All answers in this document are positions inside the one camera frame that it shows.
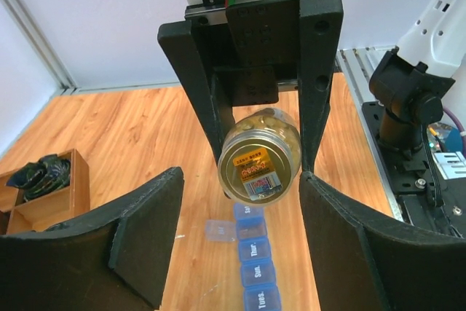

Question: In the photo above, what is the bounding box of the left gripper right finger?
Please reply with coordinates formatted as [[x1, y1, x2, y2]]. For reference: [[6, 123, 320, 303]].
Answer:
[[299, 171, 465, 310]]

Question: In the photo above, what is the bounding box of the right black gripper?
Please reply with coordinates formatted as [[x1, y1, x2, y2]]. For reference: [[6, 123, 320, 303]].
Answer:
[[157, 0, 343, 172]]

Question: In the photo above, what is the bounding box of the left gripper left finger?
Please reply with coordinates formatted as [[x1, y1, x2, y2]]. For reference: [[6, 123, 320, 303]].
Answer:
[[1, 167, 184, 310]]

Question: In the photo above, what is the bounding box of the blue weekly pill organizer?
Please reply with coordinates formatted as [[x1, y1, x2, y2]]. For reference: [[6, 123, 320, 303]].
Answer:
[[205, 203, 282, 311]]

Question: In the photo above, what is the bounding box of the clear jar of pills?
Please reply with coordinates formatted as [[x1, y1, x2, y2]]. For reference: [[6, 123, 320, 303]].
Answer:
[[218, 108, 301, 207]]

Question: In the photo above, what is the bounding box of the rolled belt right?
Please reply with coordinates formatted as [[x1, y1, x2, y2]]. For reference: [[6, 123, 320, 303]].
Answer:
[[6, 154, 71, 202]]

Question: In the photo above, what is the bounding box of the wooden compartment tray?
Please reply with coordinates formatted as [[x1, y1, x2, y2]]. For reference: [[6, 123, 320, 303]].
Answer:
[[1, 149, 90, 235]]

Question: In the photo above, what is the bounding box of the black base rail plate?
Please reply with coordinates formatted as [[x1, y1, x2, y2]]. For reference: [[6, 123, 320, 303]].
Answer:
[[362, 102, 465, 238]]

